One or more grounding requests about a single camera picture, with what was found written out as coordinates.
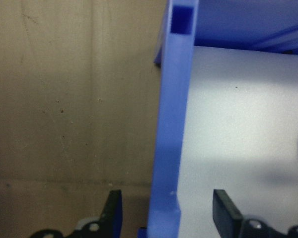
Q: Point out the blue plastic button bin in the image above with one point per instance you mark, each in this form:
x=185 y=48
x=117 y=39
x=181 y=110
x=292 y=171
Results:
x=171 y=99

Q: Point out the white foam pad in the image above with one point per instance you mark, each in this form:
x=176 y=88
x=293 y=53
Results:
x=238 y=124

